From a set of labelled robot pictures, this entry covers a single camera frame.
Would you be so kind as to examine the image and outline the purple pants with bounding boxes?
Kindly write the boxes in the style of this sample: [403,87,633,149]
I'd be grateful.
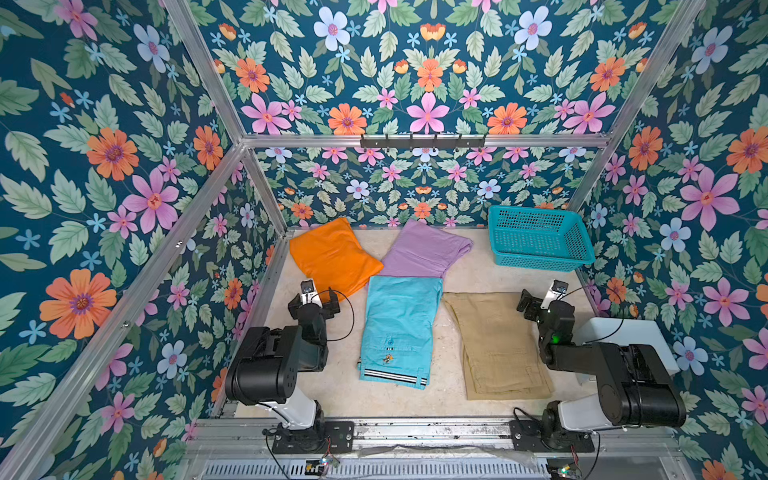
[379,220,474,279]

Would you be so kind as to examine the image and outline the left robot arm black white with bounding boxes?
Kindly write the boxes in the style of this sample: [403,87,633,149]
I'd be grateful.
[224,280,340,436]

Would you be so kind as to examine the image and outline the aluminium frame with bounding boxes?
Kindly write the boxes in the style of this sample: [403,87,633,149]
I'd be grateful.
[1,1,705,479]

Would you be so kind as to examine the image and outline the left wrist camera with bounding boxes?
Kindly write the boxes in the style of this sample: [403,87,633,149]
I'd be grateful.
[299,279,323,307]

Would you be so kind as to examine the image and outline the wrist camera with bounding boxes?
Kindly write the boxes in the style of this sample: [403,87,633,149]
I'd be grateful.
[541,280,569,310]
[299,279,323,307]

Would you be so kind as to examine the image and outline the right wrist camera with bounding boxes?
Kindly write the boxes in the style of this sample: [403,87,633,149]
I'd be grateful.
[541,280,569,310]

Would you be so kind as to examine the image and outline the teal plastic basket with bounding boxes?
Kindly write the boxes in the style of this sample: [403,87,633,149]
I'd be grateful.
[488,205,596,273]

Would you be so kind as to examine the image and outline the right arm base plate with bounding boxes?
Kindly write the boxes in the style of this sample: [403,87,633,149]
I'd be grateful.
[509,419,596,454]

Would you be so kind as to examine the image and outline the orange pants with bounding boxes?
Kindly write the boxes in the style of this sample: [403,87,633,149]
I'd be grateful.
[290,218,384,297]

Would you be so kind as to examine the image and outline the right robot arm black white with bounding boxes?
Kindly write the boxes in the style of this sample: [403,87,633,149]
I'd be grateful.
[517,290,687,435]

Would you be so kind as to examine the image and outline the white box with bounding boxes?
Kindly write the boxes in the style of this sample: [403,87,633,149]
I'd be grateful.
[573,317,681,377]

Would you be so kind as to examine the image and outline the khaki pants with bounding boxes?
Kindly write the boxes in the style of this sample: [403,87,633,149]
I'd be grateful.
[442,292,554,401]

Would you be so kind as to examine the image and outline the turquoise pants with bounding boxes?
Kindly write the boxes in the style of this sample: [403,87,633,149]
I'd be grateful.
[358,276,443,390]

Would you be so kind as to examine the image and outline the black hook rail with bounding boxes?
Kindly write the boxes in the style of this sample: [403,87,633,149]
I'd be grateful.
[359,134,487,150]

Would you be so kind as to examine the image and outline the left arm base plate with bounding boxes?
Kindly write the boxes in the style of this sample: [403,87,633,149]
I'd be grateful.
[271,421,355,454]

